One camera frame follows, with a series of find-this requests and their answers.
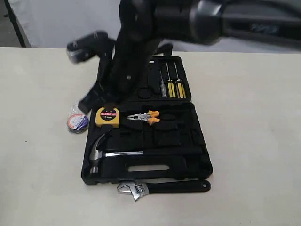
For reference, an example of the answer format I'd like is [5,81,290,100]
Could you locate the black plastic tool case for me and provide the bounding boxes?
[81,56,213,185]

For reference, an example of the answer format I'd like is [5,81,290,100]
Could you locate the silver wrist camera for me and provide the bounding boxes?
[66,31,115,64]

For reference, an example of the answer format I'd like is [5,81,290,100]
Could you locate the steel claw hammer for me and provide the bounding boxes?
[89,133,203,174]

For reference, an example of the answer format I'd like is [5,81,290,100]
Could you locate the black handled adjustable wrench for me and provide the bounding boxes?
[117,180,211,201]

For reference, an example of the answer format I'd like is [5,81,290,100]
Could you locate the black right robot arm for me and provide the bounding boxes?
[78,0,301,113]

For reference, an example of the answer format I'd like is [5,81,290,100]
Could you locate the yellow black screwdriver left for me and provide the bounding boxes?
[166,62,176,98]

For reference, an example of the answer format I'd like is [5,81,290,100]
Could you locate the black electrical tape roll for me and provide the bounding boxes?
[66,104,89,134]

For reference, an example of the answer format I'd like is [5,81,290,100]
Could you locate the grey tester screwdriver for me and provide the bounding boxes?
[160,70,167,97]

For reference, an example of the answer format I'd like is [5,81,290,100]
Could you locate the yellow black screwdriver right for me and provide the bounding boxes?
[174,62,186,98]

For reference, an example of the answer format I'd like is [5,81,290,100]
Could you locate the yellow tape measure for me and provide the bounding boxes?
[95,107,120,128]

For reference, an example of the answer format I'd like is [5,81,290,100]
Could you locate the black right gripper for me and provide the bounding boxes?
[78,40,151,113]

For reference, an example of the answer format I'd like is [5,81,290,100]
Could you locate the yellow black screwdriver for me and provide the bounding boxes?
[166,62,176,98]
[174,62,186,98]

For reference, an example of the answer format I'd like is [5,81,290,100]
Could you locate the black stand pole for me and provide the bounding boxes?
[3,0,26,48]

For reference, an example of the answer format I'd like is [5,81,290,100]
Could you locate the orange handled pliers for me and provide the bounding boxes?
[127,110,160,126]

